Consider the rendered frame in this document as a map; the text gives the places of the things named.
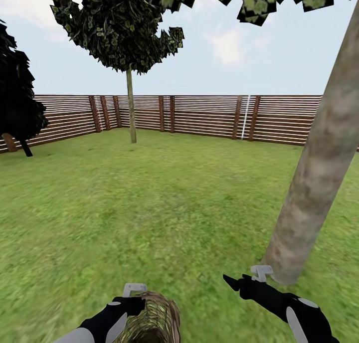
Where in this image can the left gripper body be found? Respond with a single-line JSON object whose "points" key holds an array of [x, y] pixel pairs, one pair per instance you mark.
{"points": [[134, 305]]}

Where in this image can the wicker basket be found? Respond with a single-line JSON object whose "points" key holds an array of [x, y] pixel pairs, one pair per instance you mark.
{"points": [[169, 333]]}

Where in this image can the tree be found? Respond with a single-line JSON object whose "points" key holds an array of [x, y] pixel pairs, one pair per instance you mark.
{"points": [[121, 34], [20, 114], [329, 149]]}

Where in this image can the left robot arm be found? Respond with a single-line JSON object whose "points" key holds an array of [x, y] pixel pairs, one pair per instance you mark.
{"points": [[108, 325]]}

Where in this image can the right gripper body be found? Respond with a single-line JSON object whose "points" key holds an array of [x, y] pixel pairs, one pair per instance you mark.
{"points": [[255, 290]]}

